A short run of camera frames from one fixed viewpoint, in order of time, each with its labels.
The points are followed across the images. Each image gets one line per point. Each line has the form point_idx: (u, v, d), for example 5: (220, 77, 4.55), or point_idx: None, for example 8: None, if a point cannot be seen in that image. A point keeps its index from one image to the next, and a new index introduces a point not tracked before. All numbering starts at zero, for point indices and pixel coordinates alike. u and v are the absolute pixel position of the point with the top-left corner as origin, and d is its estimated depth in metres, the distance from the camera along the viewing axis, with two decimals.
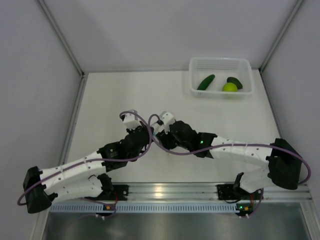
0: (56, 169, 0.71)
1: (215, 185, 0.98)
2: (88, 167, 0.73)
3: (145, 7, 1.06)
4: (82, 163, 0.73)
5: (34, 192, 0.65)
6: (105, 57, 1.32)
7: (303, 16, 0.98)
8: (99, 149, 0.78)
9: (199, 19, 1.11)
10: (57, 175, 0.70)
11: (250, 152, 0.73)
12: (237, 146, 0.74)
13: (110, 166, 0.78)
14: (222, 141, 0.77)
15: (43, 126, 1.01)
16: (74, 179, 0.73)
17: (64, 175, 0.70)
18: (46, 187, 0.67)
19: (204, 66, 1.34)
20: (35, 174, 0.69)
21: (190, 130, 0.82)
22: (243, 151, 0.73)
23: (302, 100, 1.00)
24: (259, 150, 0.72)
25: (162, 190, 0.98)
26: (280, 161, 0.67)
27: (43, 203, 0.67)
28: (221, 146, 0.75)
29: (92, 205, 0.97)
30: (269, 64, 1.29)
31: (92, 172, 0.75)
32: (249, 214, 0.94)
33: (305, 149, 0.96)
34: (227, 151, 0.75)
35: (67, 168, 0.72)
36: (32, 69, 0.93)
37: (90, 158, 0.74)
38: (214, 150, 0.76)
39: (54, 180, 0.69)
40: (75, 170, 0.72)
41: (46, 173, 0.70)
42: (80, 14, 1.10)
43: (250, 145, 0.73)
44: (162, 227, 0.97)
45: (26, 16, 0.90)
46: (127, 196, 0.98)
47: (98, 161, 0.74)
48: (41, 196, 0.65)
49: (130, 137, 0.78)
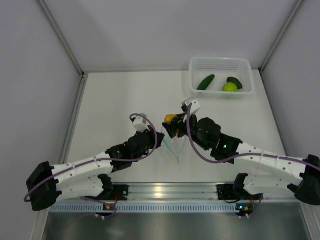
0: (67, 165, 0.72)
1: (215, 185, 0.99)
2: (98, 165, 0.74)
3: (145, 7, 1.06)
4: (92, 161, 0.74)
5: (47, 185, 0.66)
6: (105, 58, 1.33)
7: (303, 16, 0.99)
8: (108, 149, 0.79)
9: (199, 19, 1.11)
10: (69, 171, 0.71)
11: (281, 166, 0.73)
12: (266, 157, 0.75)
13: (117, 167, 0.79)
14: (249, 149, 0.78)
15: (44, 126, 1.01)
16: (82, 177, 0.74)
17: (75, 172, 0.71)
18: (58, 182, 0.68)
19: (204, 66, 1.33)
20: (47, 169, 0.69)
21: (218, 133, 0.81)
22: (271, 163, 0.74)
23: (302, 99, 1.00)
24: (291, 165, 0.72)
25: (162, 190, 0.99)
26: (315, 180, 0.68)
27: (51, 198, 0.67)
28: (250, 155, 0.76)
29: (92, 204, 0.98)
30: (269, 64, 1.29)
31: (100, 171, 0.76)
32: (249, 214, 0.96)
33: (306, 149, 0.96)
34: (255, 160, 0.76)
35: (79, 165, 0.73)
36: (32, 69, 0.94)
37: (100, 157, 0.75)
38: (240, 158, 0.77)
39: (67, 176, 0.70)
40: (86, 168, 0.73)
41: (58, 168, 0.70)
42: (80, 15, 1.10)
43: (281, 159, 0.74)
44: (162, 226, 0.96)
45: (26, 16, 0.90)
46: (127, 196, 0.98)
47: (108, 160, 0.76)
48: (52, 191, 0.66)
49: (135, 140, 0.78)
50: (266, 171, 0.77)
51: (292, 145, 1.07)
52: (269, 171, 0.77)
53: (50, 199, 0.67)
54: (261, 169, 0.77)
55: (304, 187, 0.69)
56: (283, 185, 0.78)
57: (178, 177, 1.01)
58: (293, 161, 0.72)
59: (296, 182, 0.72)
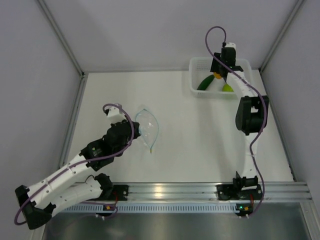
0: (42, 182, 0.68)
1: (215, 185, 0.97)
2: (74, 172, 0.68)
3: (144, 8, 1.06)
4: (66, 170, 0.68)
5: (27, 209, 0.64)
6: (105, 58, 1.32)
7: (302, 16, 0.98)
8: (82, 150, 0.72)
9: (199, 20, 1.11)
10: (44, 188, 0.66)
11: (243, 89, 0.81)
12: (241, 81, 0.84)
13: (97, 165, 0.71)
14: (240, 74, 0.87)
15: (43, 127, 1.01)
16: (63, 187, 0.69)
17: (51, 187, 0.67)
18: (36, 203, 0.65)
19: (204, 66, 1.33)
20: (23, 192, 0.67)
21: (232, 56, 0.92)
22: (241, 86, 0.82)
23: (302, 99, 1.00)
24: (249, 91, 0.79)
25: (162, 190, 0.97)
26: (248, 103, 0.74)
27: (40, 217, 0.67)
28: (234, 74, 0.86)
29: (92, 205, 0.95)
30: (269, 64, 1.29)
31: (79, 176, 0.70)
32: (249, 214, 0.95)
33: (305, 149, 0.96)
34: (234, 80, 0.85)
35: (53, 179, 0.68)
36: (32, 70, 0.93)
37: (74, 163, 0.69)
38: (228, 74, 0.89)
39: (43, 194, 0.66)
40: (61, 179, 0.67)
41: (33, 189, 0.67)
42: (80, 15, 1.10)
43: (248, 86, 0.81)
44: (162, 226, 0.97)
45: (26, 16, 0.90)
46: (127, 196, 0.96)
47: (82, 164, 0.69)
48: (34, 212, 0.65)
49: (114, 130, 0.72)
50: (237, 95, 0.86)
51: (291, 145, 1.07)
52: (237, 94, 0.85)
53: (38, 218, 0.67)
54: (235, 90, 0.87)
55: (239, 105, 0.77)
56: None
57: (178, 177, 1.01)
58: (252, 90, 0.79)
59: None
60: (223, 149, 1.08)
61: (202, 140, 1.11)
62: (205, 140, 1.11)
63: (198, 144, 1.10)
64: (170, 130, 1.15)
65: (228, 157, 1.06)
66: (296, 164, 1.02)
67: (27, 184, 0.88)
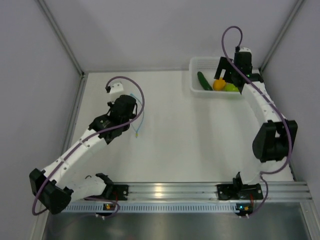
0: (57, 161, 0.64)
1: (215, 185, 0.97)
2: (88, 145, 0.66)
3: (144, 7, 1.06)
4: (80, 145, 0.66)
5: (47, 190, 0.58)
6: (105, 57, 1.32)
7: (302, 15, 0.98)
8: (90, 124, 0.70)
9: (199, 20, 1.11)
10: (61, 166, 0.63)
11: (264, 108, 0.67)
12: (262, 98, 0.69)
13: (108, 136, 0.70)
14: (260, 87, 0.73)
15: (43, 126, 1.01)
16: (79, 164, 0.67)
17: (68, 164, 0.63)
18: (56, 182, 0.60)
19: (204, 66, 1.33)
20: (38, 175, 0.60)
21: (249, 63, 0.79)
22: (261, 104, 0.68)
23: (302, 99, 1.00)
24: (273, 113, 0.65)
25: (162, 190, 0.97)
26: (272, 130, 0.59)
27: (62, 197, 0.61)
28: (254, 88, 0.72)
29: (92, 204, 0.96)
30: (269, 64, 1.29)
31: (93, 149, 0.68)
32: (249, 214, 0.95)
33: (305, 149, 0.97)
34: (254, 94, 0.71)
35: (68, 156, 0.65)
36: (32, 70, 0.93)
37: (85, 137, 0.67)
38: (247, 87, 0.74)
39: (61, 171, 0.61)
40: (77, 154, 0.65)
41: (49, 170, 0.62)
42: (80, 15, 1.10)
43: (270, 105, 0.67)
44: (162, 226, 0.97)
45: (26, 16, 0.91)
46: (127, 196, 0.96)
47: (94, 136, 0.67)
48: (56, 192, 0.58)
49: (120, 100, 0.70)
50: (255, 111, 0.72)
51: None
52: (256, 111, 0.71)
53: (59, 200, 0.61)
54: (254, 106, 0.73)
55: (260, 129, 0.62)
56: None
57: (178, 177, 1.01)
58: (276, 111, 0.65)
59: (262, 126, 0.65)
60: (223, 148, 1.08)
61: (202, 140, 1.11)
62: (205, 140, 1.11)
63: (198, 144, 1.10)
64: (170, 130, 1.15)
65: (228, 156, 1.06)
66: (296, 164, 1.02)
67: (27, 184, 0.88)
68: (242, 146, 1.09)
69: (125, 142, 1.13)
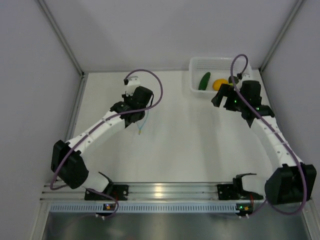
0: (81, 135, 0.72)
1: (215, 185, 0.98)
2: (110, 124, 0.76)
3: (144, 7, 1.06)
4: (103, 123, 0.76)
5: (72, 158, 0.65)
6: (105, 58, 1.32)
7: (303, 16, 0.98)
8: (111, 108, 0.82)
9: (199, 20, 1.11)
10: (85, 139, 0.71)
11: (277, 148, 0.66)
12: (275, 136, 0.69)
13: (127, 119, 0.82)
14: (272, 123, 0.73)
15: (43, 126, 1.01)
16: (100, 140, 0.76)
17: (92, 138, 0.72)
18: (80, 152, 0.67)
19: (204, 66, 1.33)
20: (63, 146, 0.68)
21: (257, 94, 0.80)
22: (274, 143, 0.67)
23: (303, 99, 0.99)
24: (287, 154, 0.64)
25: (162, 190, 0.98)
26: (288, 177, 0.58)
27: (82, 168, 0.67)
28: (265, 124, 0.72)
29: (92, 205, 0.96)
30: (269, 64, 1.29)
31: (113, 129, 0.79)
32: (249, 214, 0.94)
33: (305, 149, 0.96)
34: (265, 131, 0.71)
35: (92, 131, 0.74)
36: (32, 70, 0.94)
37: (108, 117, 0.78)
38: (257, 121, 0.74)
39: (85, 143, 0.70)
40: (100, 130, 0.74)
41: (73, 141, 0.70)
42: (80, 15, 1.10)
43: (284, 145, 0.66)
44: (162, 226, 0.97)
45: (26, 16, 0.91)
46: (127, 196, 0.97)
47: (116, 117, 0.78)
48: (79, 160, 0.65)
49: (139, 88, 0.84)
50: (267, 149, 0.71)
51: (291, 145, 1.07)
52: (268, 150, 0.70)
53: (79, 172, 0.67)
54: (264, 143, 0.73)
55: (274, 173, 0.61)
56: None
57: (178, 177, 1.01)
58: (291, 153, 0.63)
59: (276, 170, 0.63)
60: (223, 149, 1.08)
61: (202, 140, 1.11)
62: (205, 140, 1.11)
63: (198, 145, 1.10)
64: (170, 130, 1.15)
65: (228, 157, 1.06)
66: None
67: (27, 184, 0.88)
68: (242, 146, 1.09)
69: (125, 142, 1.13)
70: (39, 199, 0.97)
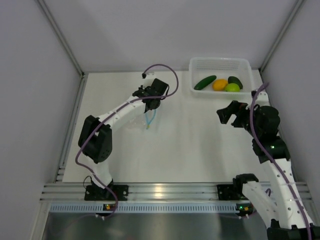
0: (109, 112, 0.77)
1: (214, 185, 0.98)
2: (134, 106, 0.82)
3: (144, 7, 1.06)
4: (127, 104, 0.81)
5: (102, 130, 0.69)
6: (104, 58, 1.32)
7: (303, 15, 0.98)
8: (133, 93, 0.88)
9: (199, 19, 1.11)
10: (113, 115, 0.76)
11: (288, 204, 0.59)
12: (288, 189, 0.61)
13: (147, 105, 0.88)
14: (285, 170, 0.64)
15: (43, 126, 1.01)
16: (124, 120, 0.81)
17: (119, 115, 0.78)
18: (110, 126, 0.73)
19: (204, 66, 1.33)
20: (93, 120, 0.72)
21: (275, 128, 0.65)
22: (285, 197, 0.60)
23: (303, 99, 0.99)
24: (298, 214, 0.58)
25: (162, 190, 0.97)
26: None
27: (109, 142, 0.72)
28: (279, 172, 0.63)
29: (92, 205, 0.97)
30: (269, 64, 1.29)
31: (135, 112, 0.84)
32: (249, 214, 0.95)
33: (306, 149, 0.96)
34: (278, 180, 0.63)
35: (118, 110, 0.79)
36: (32, 70, 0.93)
37: (132, 100, 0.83)
38: (270, 165, 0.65)
39: (114, 119, 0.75)
40: (125, 110, 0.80)
41: (102, 117, 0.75)
42: (80, 15, 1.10)
43: (296, 202, 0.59)
44: (162, 227, 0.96)
45: (26, 17, 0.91)
46: (127, 196, 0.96)
47: (140, 101, 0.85)
48: (109, 133, 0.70)
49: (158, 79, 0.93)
50: (275, 195, 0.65)
51: (291, 145, 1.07)
52: (276, 198, 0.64)
53: (106, 146, 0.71)
54: (273, 189, 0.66)
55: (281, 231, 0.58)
56: (268, 214, 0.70)
57: (178, 177, 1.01)
58: (302, 214, 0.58)
59: (283, 228, 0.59)
60: (223, 148, 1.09)
61: (202, 140, 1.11)
62: (205, 140, 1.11)
63: (198, 145, 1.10)
64: (170, 130, 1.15)
65: (228, 157, 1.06)
66: (296, 164, 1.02)
67: (26, 184, 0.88)
68: (242, 146, 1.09)
69: (125, 142, 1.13)
70: (39, 199, 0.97)
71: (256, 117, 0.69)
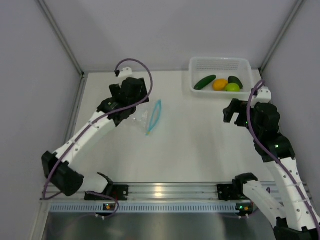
0: (68, 143, 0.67)
1: (215, 185, 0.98)
2: (98, 126, 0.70)
3: (144, 7, 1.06)
4: (90, 126, 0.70)
5: (60, 170, 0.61)
6: (104, 58, 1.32)
7: (302, 15, 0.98)
8: (98, 107, 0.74)
9: (199, 19, 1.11)
10: (72, 147, 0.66)
11: (297, 206, 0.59)
12: (295, 190, 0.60)
13: (117, 118, 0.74)
14: (292, 170, 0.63)
15: (43, 126, 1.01)
16: (89, 145, 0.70)
17: (79, 145, 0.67)
18: (69, 162, 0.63)
19: (204, 66, 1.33)
20: (50, 157, 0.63)
21: (275, 124, 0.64)
22: (293, 198, 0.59)
23: (303, 98, 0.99)
24: (307, 215, 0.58)
25: (162, 190, 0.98)
26: None
27: (74, 178, 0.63)
28: (285, 173, 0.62)
29: (92, 205, 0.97)
30: (269, 64, 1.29)
31: (102, 131, 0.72)
32: (248, 214, 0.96)
33: (306, 149, 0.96)
34: (285, 181, 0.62)
35: (79, 137, 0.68)
36: (32, 70, 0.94)
37: (95, 119, 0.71)
38: (276, 166, 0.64)
39: (73, 153, 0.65)
40: (87, 135, 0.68)
41: (60, 151, 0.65)
42: (80, 15, 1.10)
43: (305, 203, 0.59)
44: (162, 227, 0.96)
45: (26, 16, 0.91)
46: (127, 196, 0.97)
47: (104, 118, 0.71)
48: (68, 172, 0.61)
49: (127, 81, 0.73)
50: (281, 196, 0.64)
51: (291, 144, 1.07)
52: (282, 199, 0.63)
53: (71, 182, 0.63)
54: (279, 189, 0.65)
55: (291, 232, 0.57)
56: (273, 213, 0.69)
57: (178, 177, 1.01)
58: (312, 214, 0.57)
59: (292, 229, 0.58)
60: (223, 148, 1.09)
61: (201, 140, 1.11)
62: (205, 140, 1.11)
63: (198, 145, 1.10)
64: (170, 130, 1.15)
65: (228, 157, 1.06)
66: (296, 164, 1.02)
67: (26, 184, 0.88)
68: (242, 146, 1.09)
69: (125, 142, 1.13)
70: (39, 199, 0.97)
71: (255, 115, 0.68)
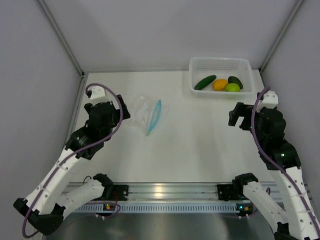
0: (38, 188, 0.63)
1: (215, 185, 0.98)
2: (66, 167, 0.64)
3: (144, 8, 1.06)
4: (57, 169, 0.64)
5: (32, 217, 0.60)
6: (104, 58, 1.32)
7: (302, 16, 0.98)
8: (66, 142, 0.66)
9: (199, 19, 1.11)
10: (41, 194, 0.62)
11: (300, 216, 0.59)
12: (300, 201, 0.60)
13: (87, 152, 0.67)
14: (296, 179, 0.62)
15: (43, 126, 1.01)
16: (61, 186, 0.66)
17: (49, 191, 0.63)
18: (39, 210, 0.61)
19: (204, 66, 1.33)
20: (22, 205, 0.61)
21: (281, 132, 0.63)
22: (297, 209, 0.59)
23: (303, 99, 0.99)
24: (311, 225, 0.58)
25: (162, 190, 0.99)
26: None
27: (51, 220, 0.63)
28: (290, 183, 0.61)
29: (92, 205, 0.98)
30: (269, 64, 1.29)
31: (74, 170, 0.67)
32: (248, 214, 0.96)
33: (306, 149, 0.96)
34: (289, 191, 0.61)
35: (47, 183, 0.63)
36: (32, 70, 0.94)
37: (63, 159, 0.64)
38: (280, 175, 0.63)
39: (42, 201, 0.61)
40: (55, 180, 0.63)
41: (31, 198, 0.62)
42: (80, 15, 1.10)
43: (308, 213, 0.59)
44: (162, 227, 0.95)
45: (26, 16, 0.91)
46: (127, 196, 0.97)
47: (72, 157, 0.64)
48: (40, 220, 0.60)
49: (94, 111, 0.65)
50: (284, 203, 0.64)
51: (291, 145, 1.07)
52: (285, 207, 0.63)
53: (49, 224, 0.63)
54: (282, 196, 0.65)
55: None
56: (274, 218, 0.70)
57: (178, 177, 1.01)
58: (315, 224, 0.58)
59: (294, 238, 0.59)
60: (223, 148, 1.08)
61: (201, 140, 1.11)
62: (205, 140, 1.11)
63: (198, 145, 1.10)
64: (170, 130, 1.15)
65: (228, 157, 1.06)
66: None
67: (26, 185, 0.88)
68: (241, 146, 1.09)
69: (125, 142, 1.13)
70: None
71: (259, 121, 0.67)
